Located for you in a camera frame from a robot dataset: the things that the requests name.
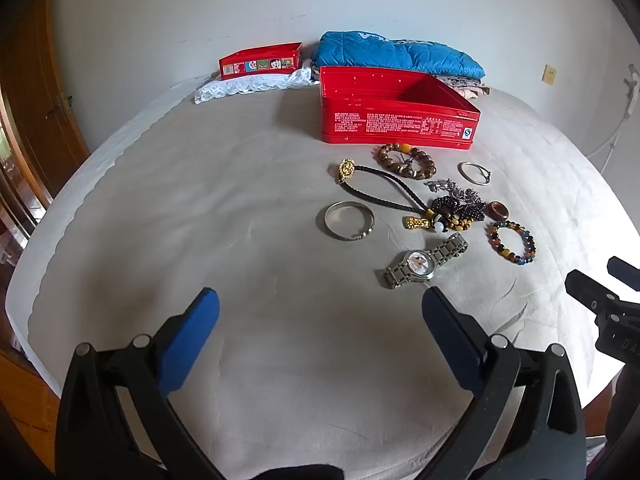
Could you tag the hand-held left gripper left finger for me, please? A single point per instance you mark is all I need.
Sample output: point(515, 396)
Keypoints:
point(192, 330)

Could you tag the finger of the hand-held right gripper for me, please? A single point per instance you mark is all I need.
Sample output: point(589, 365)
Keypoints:
point(625, 272)
point(590, 292)

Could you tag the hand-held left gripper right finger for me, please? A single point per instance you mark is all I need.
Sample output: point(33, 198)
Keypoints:
point(450, 332)

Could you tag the silver wristwatch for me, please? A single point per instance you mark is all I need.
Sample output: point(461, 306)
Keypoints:
point(420, 262)

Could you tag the large red tin box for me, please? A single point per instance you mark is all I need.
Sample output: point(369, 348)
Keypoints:
point(395, 110)

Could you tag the person's right forearm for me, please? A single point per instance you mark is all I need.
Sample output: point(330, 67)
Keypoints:
point(625, 410)

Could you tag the gold ingot pendant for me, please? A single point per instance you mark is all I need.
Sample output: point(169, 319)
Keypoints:
point(417, 222)

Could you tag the thin silver bangle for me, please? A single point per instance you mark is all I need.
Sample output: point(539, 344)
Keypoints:
point(470, 176)

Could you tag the wide silver bangle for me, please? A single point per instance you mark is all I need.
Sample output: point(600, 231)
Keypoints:
point(330, 225)

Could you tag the floral folded cloth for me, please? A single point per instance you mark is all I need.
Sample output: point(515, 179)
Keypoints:
point(467, 87)

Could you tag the white lace cloth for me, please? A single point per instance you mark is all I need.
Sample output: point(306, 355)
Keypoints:
point(250, 86)

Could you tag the wooden door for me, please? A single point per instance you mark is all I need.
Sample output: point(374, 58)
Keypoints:
point(35, 110)

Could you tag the red tin lid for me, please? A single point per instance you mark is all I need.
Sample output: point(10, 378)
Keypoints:
point(260, 62)

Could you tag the blue folded jacket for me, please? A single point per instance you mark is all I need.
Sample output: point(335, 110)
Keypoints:
point(395, 55)

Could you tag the beige wall socket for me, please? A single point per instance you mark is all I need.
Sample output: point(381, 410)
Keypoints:
point(550, 74)

